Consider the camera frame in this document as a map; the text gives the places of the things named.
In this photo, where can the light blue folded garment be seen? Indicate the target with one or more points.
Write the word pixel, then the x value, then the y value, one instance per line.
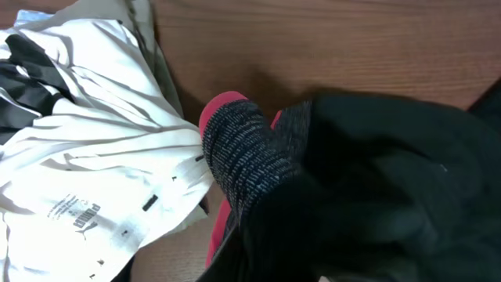
pixel 27 16

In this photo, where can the black shorts with grey waistband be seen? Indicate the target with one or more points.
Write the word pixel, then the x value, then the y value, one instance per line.
pixel 356 186

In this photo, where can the white shirt with black print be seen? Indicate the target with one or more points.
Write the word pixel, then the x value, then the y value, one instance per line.
pixel 95 162

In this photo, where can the grey-beige folded garment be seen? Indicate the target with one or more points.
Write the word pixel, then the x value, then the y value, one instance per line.
pixel 135 15

